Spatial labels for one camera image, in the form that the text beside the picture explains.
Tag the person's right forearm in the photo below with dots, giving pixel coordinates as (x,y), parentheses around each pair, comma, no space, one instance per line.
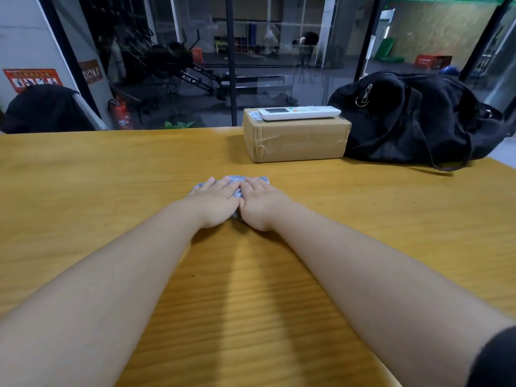
(383,294)

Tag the green gym mat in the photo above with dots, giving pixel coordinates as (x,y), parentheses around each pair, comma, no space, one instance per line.
(385,48)

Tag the person's right hand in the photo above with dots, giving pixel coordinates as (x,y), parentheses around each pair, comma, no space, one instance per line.
(262,205)

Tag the grey chair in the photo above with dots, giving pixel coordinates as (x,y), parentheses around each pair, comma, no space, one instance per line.
(90,116)

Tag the white remote control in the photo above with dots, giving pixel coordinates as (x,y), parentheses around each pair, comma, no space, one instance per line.
(302,113)

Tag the green leafy plant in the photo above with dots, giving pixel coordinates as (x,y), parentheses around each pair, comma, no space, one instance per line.
(177,125)

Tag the brown cardboard box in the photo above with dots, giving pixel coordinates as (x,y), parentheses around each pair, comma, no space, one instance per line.
(298,141)

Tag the person's black sleeve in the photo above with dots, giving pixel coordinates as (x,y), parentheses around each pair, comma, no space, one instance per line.
(496,362)

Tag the red fire extinguisher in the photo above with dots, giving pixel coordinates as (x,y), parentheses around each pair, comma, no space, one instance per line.
(121,114)

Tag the grey cloth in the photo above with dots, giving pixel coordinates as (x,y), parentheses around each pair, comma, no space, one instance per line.
(235,178)

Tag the black exercise machine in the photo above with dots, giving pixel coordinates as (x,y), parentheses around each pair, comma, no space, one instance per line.
(169,60)

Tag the red gym box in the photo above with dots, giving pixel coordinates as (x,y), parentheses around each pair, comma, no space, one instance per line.
(429,61)

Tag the person's left hand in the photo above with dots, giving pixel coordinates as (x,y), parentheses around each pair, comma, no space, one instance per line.
(213,205)

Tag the small orange door sign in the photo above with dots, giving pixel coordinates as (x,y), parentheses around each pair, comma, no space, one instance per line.
(91,71)

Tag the person's left forearm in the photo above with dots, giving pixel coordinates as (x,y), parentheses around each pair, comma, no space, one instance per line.
(100,310)

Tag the orange wall safety sign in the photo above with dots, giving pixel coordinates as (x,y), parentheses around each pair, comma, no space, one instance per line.
(32,79)

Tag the wooden table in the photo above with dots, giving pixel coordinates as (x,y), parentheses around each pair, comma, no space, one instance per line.
(80,189)

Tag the black fabric bag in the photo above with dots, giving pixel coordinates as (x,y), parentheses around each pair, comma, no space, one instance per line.
(411,120)

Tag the blue balance ball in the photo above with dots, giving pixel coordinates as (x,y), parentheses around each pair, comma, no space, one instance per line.
(449,70)

